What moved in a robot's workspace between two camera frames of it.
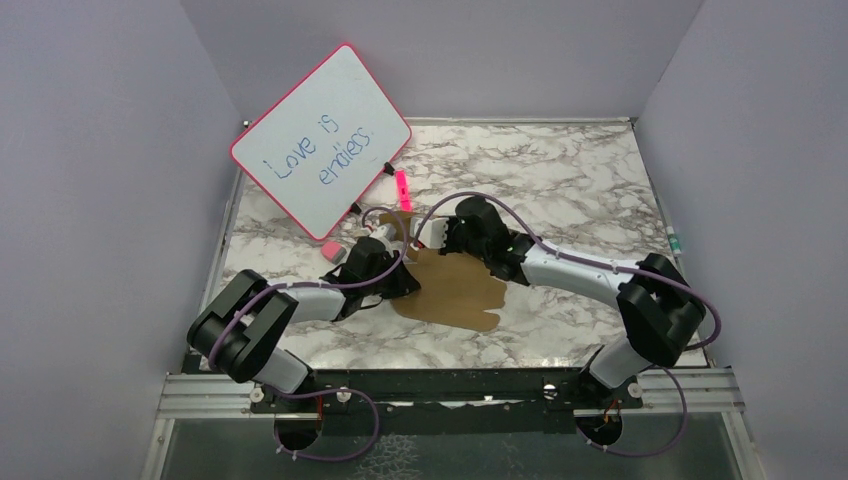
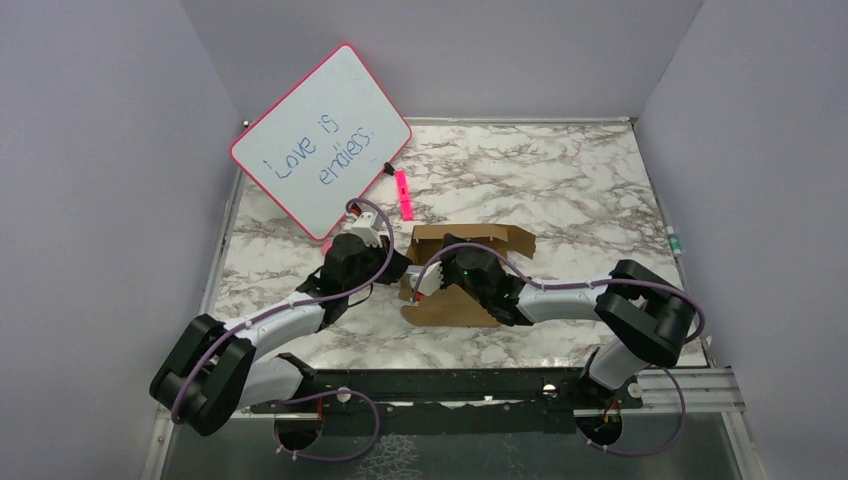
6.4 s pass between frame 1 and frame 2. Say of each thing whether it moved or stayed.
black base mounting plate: stayed
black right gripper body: moved
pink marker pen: stayed
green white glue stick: stayed
